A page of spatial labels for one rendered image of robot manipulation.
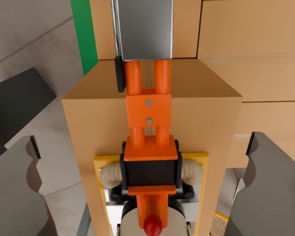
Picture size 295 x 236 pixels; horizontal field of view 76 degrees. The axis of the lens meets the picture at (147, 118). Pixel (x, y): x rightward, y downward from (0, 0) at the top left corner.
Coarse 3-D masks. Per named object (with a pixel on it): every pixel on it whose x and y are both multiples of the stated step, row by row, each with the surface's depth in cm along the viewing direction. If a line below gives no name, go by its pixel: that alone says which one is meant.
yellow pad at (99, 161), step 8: (96, 160) 47; (104, 160) 47; (112, 160) 47; (96, 168) 48; (96, 176) 49; (120, 184) 50; (104, 192) 51; (112, 192) 49; (120, 192) 49; (104, 200) 54; (112, 200) 53; (120, 200) 53; (128, 200) 53; (104, 208) 55; (112, 224) 58; (112, 232) 61
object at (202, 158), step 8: (200, 152) 48; (192, 160) 47; (200, 160) 47; (208, 160) 47; (184, 184) 50; (200, 184) 50; (176, 192) 52; (184, 192) 48; (192, 192) 48; (200, 192) 52; (200, 200) 54; (200, 208) 56; (192, 224) 58; (192, 232) 60
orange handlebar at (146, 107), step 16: (128, 64) 24; (160, 64) 24; (128, 80) 25; (160, 80) 25; (128, 96) 25; (144, 96) 25; (160, 96) 25; (128, 112) 26; (144, 112) 26; (160, 112) 26; (160, 128) 28; (144, 144) 31; (160, 144) 30; (144, 208) 37; (160, 208) 37
